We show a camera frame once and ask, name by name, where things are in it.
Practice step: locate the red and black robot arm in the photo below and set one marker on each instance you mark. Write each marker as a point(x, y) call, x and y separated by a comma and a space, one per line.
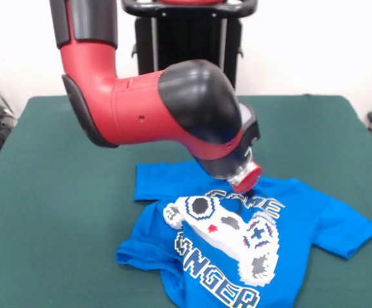
point(156, 102)

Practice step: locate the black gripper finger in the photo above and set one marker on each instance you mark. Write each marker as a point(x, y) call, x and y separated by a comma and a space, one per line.
point(249, 195)

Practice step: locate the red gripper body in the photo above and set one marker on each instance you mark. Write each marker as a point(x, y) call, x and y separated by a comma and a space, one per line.
point(248, 178)

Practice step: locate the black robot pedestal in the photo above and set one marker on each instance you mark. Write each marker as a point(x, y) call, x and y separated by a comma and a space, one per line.
point(189, 38)

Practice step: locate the dark green tablecloth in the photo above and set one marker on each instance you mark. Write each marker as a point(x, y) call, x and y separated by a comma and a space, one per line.
point(44, 192)

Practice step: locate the blue printed t-shirt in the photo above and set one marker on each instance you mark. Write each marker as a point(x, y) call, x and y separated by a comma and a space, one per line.
point(317, 231)

